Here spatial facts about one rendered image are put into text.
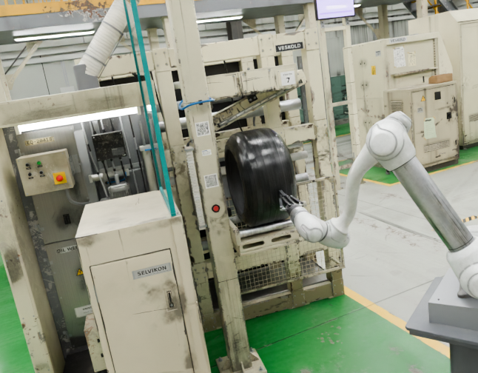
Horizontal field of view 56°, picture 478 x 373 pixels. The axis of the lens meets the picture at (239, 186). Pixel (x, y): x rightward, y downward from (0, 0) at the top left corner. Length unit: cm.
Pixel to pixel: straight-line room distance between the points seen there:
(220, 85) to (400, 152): 133
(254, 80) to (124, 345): 167
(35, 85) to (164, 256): 979
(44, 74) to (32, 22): 388
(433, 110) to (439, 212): 544
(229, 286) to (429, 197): 136
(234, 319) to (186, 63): 149
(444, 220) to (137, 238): 114
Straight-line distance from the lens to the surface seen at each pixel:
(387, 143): 170
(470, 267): 183
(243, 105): 292
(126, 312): 187
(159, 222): 176
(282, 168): 241
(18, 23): 765
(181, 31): 246
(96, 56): 271
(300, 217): 211
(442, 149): 739
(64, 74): 1138
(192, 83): 245
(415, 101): 696
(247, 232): 254
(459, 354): 224
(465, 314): 206
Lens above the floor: 174
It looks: 13 degrees down
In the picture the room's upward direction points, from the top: 9 degrees counter-clockwise
